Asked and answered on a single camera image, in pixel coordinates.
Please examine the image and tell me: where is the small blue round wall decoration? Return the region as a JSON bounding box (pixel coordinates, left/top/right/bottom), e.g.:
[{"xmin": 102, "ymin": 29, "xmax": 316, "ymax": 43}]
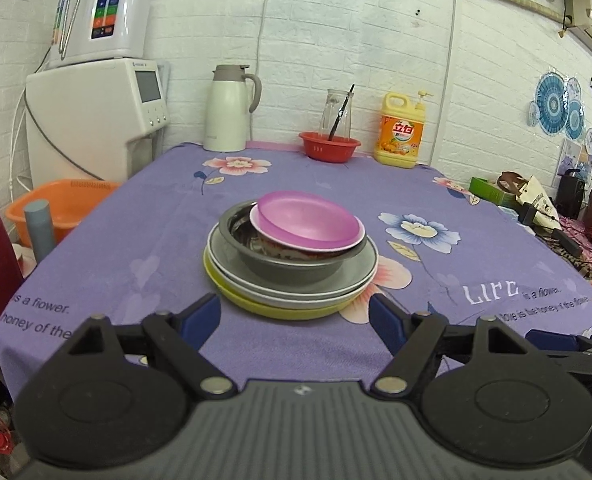
[{"xmin": 564, "ymin": 100, "xmax": 586, "ymax": 141}]

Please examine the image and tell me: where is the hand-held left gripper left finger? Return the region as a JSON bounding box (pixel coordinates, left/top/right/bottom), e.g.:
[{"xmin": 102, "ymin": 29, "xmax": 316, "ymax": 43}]
[{"xmin": 66, "ymin": 292, "xmax": 239, "ymax": 396}]

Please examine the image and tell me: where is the white floral plate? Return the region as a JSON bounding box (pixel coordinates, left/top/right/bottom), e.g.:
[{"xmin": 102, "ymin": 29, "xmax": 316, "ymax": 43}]
[{"xmin": 210, "ymin": 265, "xmax": 373, "ymax": 311}]

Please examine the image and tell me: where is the green box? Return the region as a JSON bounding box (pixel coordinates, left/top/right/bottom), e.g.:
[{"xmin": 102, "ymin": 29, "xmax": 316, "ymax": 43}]
[{"xmin": 468, "ymin": 176, "xmax": 519, "ymax": 206}]

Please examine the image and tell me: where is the grey cylinder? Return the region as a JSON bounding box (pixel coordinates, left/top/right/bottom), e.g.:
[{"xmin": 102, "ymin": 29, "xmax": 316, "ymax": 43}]
[{"xmin": 24, "ymin": 199, "xmax": 57, "ymax": 263}]

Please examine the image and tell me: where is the silver flexible hose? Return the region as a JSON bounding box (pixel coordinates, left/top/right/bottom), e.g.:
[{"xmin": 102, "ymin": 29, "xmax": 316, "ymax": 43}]
[{"xmin": 56, "ymin": 0, "xmax": 84, "ymax": 61}]

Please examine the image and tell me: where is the stainless steel bowl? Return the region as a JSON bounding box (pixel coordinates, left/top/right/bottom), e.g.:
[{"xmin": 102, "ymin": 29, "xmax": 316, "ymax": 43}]
[{"xmin": 219, "ymin": 199, "xmax": 372, "ymax": 283}]

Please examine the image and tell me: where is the purple plastic bowl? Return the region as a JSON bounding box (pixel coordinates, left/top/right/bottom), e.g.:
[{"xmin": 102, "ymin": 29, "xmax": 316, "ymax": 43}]
[{"xmin": 256, "ymin": 190, "xmax": 366, "ymax": 251}]

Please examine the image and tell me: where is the yellow dish soap bottle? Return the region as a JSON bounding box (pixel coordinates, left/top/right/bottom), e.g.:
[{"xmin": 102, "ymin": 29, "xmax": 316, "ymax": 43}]
[{"xmin": 374, "ymin": 90, "xmax": 434, "ymax": 169}]

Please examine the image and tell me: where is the large blue round wall decoration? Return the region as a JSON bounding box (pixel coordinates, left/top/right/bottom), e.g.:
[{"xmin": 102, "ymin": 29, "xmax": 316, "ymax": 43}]
[{"xmin": 535, "ymin": 72, "xmax": 569, "ymax": 133}]

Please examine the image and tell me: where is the yellow plastic plate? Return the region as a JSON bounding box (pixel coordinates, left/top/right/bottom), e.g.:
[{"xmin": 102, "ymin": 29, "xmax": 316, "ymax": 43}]
[{"xmin": 203, "ymin": 247, "xmax": 377, "ymax": 322}]

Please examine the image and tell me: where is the purple floral tablecloth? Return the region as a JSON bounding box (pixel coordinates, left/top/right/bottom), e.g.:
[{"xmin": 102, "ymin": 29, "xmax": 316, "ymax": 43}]
[{"xmin": 0, "ymin": 141, "xmax": 592, "ymax": 406}]

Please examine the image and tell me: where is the beige paper bag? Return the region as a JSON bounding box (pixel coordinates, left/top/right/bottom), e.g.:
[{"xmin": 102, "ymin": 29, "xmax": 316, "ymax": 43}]
[{"xmin": 497, "ymin": 171, "xmax": 562, "ymax": 231}]

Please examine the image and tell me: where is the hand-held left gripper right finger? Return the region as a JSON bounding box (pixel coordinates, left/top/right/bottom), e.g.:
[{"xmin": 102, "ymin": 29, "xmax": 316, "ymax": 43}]
[{"xmin": 367, "ymin": 292, "xmax": 527, "ymax": 396}]

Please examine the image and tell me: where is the white water dispenser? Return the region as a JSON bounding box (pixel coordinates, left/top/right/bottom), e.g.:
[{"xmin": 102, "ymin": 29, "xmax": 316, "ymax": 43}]
[{"xmin": 25, "ymin": 58, "xmax": 171, "ymax": 196}]

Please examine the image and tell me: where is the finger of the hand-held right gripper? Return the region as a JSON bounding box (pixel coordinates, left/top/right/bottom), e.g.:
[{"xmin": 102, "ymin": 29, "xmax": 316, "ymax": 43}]
[{"xmin": 525, "ymin": 329, "xmax": 592, "ymax": 361}]

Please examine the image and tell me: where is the glass carafe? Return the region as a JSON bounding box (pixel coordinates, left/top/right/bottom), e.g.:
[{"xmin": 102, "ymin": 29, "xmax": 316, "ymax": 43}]
[{"xmin": 320, "ymin": 89, "xmax": 353, "ymax": 141}]

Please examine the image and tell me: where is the white water purifier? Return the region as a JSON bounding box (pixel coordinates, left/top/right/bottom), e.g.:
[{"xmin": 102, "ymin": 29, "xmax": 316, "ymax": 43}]
[{"xmin": 48, "ymin": 0, "xmax": 156, "ymax": 68}]

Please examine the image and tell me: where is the white thermal jug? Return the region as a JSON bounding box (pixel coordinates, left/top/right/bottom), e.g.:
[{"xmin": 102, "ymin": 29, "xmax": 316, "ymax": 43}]
[{"xmin": 203, "ymin": 64, "xmax": 263, "ymax": 153}]

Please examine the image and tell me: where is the black power adapter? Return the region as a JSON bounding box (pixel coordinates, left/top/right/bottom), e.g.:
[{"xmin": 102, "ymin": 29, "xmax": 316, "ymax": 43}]
[{"xmin": 551, "ymin": 230, "xmax": 584, "ymax": 256}]

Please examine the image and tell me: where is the red plastic basket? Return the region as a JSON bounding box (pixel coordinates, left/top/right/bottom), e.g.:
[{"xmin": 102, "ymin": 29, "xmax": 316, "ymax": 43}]
[{"xmin": 298, "ymin": 131, "xmax": 362, "ymax": 163}]

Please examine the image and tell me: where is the orange plastic basin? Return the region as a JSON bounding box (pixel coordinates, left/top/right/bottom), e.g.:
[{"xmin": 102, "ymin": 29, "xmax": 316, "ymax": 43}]
[{"xmin": 5, "ymin": 179, "xmax": 122, "ymax": 246}]

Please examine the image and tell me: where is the white red-patterned bowl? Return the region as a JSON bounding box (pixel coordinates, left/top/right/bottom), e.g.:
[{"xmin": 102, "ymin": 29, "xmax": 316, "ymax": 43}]
[{"xmin": 249, "ymin": 205, "xmax": 367, "ymax": 261}]

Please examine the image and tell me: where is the black straw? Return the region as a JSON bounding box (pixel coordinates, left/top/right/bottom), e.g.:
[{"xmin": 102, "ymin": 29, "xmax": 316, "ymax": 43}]
[{"xmin": 328, "ymin": 84, "xmax": 355, "ymax": 142}]

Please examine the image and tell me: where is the pale wall picture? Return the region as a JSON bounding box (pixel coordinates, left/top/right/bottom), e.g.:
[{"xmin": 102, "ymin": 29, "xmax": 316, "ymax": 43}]
[{"xmin": 558, "ymin": 139, "xmax": 582, "ymax": 176}]

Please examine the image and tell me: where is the white blue-rimmed plate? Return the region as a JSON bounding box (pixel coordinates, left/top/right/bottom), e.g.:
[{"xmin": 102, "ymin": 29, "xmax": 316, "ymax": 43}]
[{"xmin": 207, "ymin": 222, "xmax": 379, "ymax": 300}]

